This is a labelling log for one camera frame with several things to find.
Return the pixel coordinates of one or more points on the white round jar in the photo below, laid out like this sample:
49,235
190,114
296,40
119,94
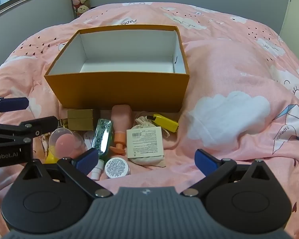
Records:
116,167

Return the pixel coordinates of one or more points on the pink bottle orange cap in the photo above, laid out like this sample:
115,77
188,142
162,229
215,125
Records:
121,119

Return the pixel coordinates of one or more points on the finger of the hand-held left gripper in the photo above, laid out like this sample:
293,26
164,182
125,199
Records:
13,103
43,124

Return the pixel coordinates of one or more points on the yellow stapler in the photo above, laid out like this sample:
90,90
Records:
165,123

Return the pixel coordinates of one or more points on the green glitter bottle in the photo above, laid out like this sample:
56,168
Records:
103,137

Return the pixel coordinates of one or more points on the pink printed blanket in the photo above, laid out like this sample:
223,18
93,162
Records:
226,67

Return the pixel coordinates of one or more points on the small yellow bottle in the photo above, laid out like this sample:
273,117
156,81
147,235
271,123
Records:
51,155

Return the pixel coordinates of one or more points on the small gold box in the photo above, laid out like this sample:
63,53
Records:
80,119

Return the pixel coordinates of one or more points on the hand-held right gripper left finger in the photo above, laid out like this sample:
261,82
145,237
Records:
86,159

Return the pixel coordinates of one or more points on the clear dome case pink sponge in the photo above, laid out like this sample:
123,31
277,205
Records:
66,142

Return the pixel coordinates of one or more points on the orange cardboard box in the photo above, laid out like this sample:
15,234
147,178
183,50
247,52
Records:
114,92

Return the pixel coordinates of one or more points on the white wardrobe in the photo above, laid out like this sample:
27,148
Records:
297,17

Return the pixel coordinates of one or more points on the red white packet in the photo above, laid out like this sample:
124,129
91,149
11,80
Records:
88,139

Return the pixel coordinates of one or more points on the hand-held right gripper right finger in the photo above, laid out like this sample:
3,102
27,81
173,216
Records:
206,161

